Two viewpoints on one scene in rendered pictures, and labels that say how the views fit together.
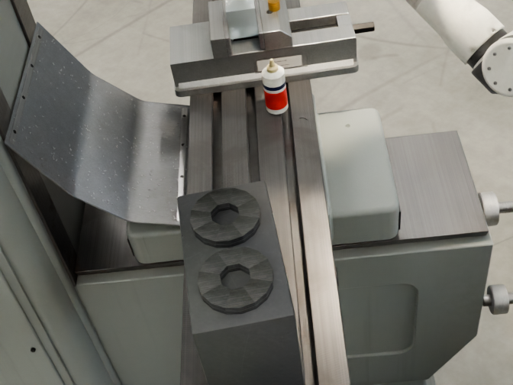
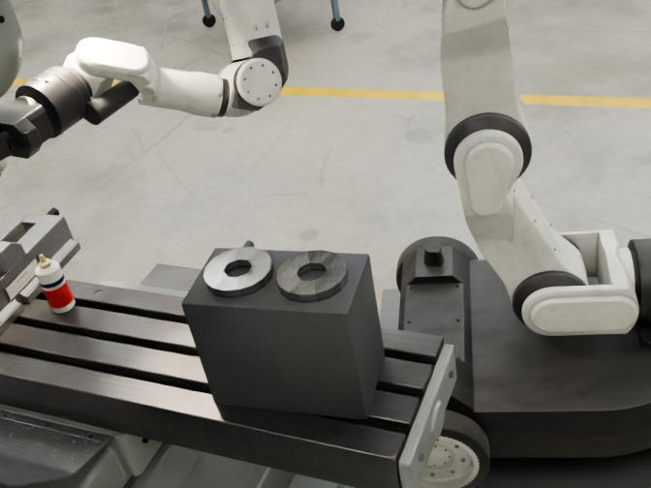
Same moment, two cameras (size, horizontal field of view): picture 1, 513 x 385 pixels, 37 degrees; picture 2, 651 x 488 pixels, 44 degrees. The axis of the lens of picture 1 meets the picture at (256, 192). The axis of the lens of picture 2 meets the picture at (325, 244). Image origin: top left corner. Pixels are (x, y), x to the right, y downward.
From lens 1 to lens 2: 0.80 m
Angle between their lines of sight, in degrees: 50
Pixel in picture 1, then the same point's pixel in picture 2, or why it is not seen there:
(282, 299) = (349, 257)
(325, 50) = (49, 243)
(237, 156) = (93, 347)
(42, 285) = not seen: outside the picture
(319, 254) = not seen: hidden behind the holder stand
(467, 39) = (211, 91)
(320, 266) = not seen: hidden behind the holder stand
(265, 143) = (98, 323)
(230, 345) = (358, 315)
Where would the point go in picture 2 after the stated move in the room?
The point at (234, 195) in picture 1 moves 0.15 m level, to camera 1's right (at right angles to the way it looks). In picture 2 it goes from (223, 259) to (263, 196)
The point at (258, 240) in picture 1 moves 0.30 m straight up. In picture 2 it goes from (278, 260) to (227, 45)
